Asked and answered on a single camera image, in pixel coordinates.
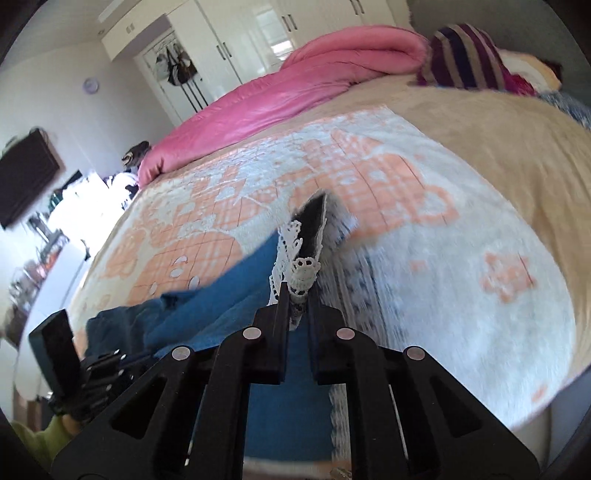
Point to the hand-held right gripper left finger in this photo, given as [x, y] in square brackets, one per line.
[278, 334]

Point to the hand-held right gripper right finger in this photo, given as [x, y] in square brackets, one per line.
[319, 341]

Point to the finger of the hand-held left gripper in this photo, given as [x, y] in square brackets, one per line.
[113, 371]

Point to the blue denim pants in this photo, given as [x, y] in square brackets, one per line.
[217, 300]

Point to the person's left forearm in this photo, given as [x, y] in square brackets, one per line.
[41, 445]

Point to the cluttered dresser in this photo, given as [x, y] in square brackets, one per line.
[41, 277]

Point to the orange white printed blanket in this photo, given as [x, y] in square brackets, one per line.
[415, 277]

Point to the black television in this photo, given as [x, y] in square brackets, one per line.
[25, 177]

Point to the white cloth pile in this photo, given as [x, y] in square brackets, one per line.
[123, 182]

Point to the dark bag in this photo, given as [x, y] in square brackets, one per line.
[137, 153]

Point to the pink quilt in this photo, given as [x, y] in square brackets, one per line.
[277, 97]

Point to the black hanging bag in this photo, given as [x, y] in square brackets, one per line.
[182, 69]

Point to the white hanging bag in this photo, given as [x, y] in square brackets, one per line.
[161, 68]

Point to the beige bed cover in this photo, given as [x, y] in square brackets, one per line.
[531, 138]

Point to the white wardrobe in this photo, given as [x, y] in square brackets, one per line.
[221, 32]

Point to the purple striped cloth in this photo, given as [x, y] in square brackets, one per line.
[466, 55]

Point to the magenta cloth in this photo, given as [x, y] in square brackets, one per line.
[519, 83]

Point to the white overhead cabinet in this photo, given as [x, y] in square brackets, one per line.
[134, 34]

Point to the blue patterned cloth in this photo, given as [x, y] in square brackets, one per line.
[568, 108]

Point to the cream pillow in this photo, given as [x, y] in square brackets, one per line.
[531, 64]

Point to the grey quilted pillow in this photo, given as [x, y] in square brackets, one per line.
[531, 27]

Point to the round wall clock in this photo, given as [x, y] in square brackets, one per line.
[91, 85]

